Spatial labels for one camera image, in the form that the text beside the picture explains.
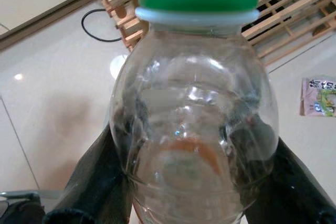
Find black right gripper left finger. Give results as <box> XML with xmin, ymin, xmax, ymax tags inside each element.
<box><xmin>43</xmin><ymin>124</ymin><xmax>135</xmax><ymax>224</ymax></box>

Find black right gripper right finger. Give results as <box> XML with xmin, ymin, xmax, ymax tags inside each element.
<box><xmin>243</xmin><ymin>136</ymin><xmax>336</xmax><ymax>224</ymax></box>

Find wooden slatted rack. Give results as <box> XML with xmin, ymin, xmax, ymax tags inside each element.
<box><xmin>85</xmin><ymin>0</ymin><xmax>336</xmax><ymax>66</ymax></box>

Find black floor cable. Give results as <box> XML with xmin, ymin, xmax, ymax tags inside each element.
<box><xmin>76</xmin><ymin>0</ymin><xmax>124</xmax><ymax>42</ymax></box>

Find pink printed snack packet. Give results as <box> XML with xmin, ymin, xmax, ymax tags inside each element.
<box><xmin>300</xmin><ymin>77</ymin><xmax>336</xmax><ymax>118</ymax></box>

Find clear bottle green cap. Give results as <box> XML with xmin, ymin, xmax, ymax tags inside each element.
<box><xmin>109</xmin><ymin>0</ymin><xmax>279</xmax><ymax>224</ymax></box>

